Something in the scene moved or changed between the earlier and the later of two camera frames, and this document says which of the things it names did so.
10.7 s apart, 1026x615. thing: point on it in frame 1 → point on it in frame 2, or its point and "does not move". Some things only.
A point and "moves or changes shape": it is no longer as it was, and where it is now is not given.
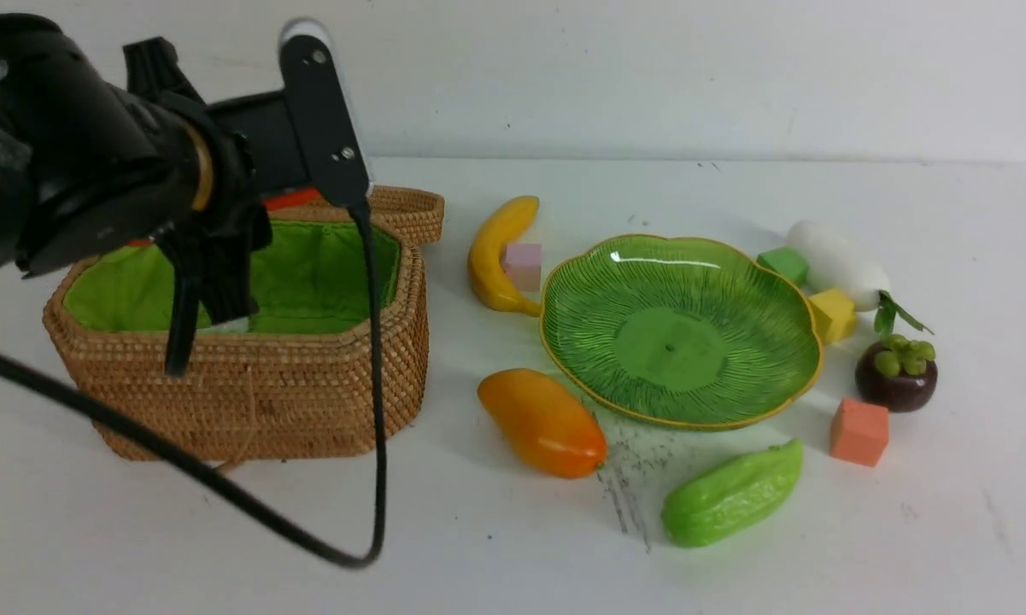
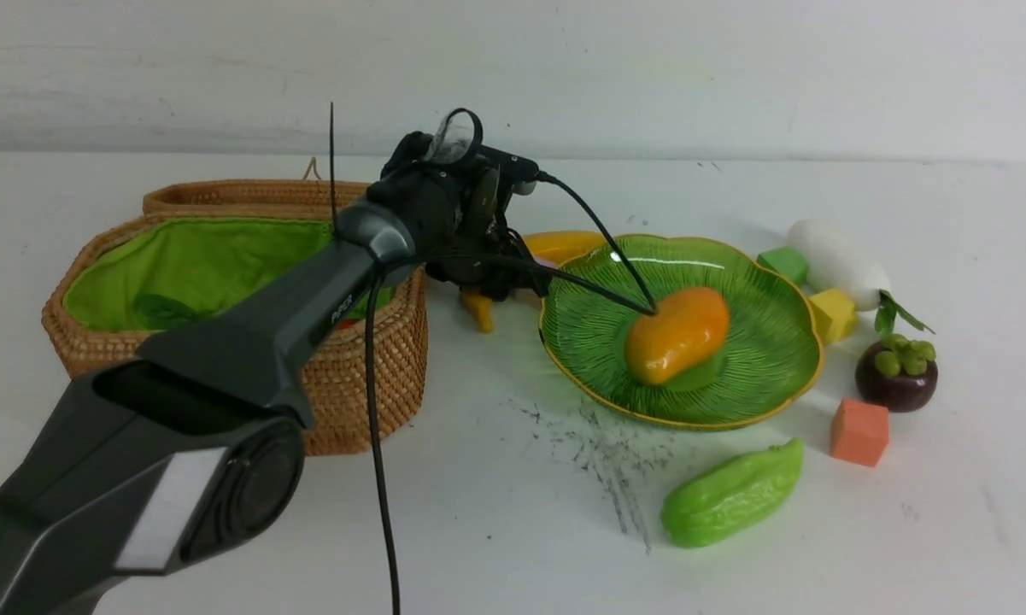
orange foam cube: [859, 431] does not move
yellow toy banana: [485, 264] moves or changes shape
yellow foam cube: [835, 315] does not move
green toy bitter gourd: [734, 494] does not move
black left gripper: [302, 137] → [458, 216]
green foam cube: [787, 261] does not move
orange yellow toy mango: [545, 422] → [664, 347]
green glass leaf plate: [683, 331] does not move
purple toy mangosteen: [898, 371] does not move
